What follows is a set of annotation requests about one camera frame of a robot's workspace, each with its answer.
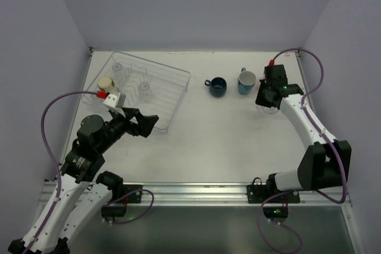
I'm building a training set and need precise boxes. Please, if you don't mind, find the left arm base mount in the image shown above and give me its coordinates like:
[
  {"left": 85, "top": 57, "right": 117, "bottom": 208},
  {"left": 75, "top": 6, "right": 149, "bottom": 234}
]
[{"left": 106, "top": 184, "right": 143, "bottom": 205}]

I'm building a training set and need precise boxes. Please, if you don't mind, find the left black controller box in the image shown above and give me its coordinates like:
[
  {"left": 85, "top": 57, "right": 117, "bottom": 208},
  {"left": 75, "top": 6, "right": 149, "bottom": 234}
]
[{"left": 101, "top": 204, "right": 126, "bottom": 220}]

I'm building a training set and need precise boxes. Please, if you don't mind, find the white wire dish rack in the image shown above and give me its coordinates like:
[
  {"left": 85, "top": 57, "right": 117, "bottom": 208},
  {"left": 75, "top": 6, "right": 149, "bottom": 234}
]
[{"left": 85, "top": 52, "right": 191, "bottom": 133}]

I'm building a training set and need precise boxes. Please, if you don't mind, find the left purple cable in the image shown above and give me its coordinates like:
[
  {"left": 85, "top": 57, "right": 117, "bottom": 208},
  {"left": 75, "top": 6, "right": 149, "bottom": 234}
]
[{"left": 20, "top": 90, "right": 105, "bottom": 254}]

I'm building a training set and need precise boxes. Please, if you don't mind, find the cream ceramic cup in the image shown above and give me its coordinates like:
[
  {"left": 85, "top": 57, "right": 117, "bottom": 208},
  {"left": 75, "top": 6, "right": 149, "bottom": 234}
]
[{"left": 97, "top": 76, "right": 119, "bottom": 96}]

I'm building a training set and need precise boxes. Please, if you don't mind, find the tall clear glass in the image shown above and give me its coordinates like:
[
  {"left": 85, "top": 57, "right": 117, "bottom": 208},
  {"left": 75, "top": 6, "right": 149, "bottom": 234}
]
[{"left": 256, "top": 105, "right": 279, "bottom": 115}]

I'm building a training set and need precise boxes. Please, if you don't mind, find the light blue flower mug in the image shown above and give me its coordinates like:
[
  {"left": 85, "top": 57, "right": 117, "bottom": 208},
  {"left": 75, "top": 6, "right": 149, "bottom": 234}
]
[{"left": 238, "top": 68, "right": 257, "bottom": 95}]

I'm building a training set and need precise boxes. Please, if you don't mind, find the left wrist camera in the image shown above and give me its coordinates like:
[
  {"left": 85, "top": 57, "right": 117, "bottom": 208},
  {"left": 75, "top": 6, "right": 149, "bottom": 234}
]
[{"left": 102, "top": 92, "right": 126, "bottom": 116}]

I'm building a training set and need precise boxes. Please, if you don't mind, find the black controller box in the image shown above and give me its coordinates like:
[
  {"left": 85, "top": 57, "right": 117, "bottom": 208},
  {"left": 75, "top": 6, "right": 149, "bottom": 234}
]
[
  {"left": 101, "top": 204, "right": 126, "bottom": 220},
  {"left": 263, "top": 206, "right": 289, "bottom": 222}
]

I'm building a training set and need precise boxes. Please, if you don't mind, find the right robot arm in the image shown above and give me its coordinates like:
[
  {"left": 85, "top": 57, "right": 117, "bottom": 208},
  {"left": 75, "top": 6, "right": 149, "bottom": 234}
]
[{"left": 255, "top": 65, "right": 352, "bottom": 192}]

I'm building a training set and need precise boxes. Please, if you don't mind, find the small clear glass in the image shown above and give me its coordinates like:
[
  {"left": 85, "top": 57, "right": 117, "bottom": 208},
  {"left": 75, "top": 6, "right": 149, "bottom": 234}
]
[{"left": 139, "top": 81, "right": 153, "bottom": 101}]

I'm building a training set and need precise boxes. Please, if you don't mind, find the dark blue cup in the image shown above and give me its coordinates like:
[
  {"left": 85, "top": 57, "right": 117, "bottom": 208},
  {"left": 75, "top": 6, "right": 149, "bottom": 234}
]
[{"left": 204, "top": 77, "right": 227, "bottom": 98}]

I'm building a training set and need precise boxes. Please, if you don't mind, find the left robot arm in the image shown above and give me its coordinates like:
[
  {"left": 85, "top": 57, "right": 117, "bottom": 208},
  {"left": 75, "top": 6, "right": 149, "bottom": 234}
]
[{"left": 8, "top": 108, "right": 159, "bottom": 253}]

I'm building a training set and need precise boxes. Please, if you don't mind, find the right black controller box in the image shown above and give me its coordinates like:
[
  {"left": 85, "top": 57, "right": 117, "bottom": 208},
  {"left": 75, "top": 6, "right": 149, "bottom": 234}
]
[{"left": 263, "top": 206, "right": 289, "bottom": 222}]

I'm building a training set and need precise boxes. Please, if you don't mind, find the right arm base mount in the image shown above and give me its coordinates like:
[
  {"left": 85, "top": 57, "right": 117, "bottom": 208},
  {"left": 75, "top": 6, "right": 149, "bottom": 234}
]
[{"left": 246, "top": 175, "right": 301, "bottom": 204}]

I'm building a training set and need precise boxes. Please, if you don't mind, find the aluminium mounting rail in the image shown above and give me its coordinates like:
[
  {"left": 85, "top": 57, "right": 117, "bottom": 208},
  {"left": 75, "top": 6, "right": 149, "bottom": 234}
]
[{"left": 38, "top": 182, "right": 342, "bottom": 207}]

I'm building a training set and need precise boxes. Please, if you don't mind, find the clear glass at rack corner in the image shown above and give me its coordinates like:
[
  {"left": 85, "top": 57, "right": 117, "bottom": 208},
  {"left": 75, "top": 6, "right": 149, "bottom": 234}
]
[{"left": 111, "top": 63, "right": 124, "bottom": 84}]

